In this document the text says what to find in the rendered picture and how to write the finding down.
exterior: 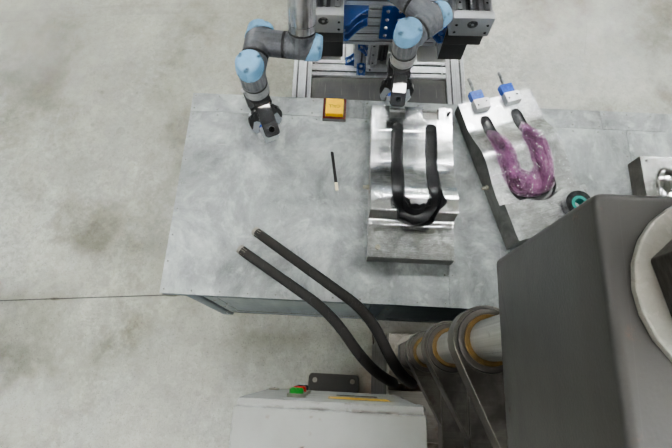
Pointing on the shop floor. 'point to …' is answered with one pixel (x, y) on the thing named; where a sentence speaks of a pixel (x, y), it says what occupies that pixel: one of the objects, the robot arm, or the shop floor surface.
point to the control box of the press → (326, 417)
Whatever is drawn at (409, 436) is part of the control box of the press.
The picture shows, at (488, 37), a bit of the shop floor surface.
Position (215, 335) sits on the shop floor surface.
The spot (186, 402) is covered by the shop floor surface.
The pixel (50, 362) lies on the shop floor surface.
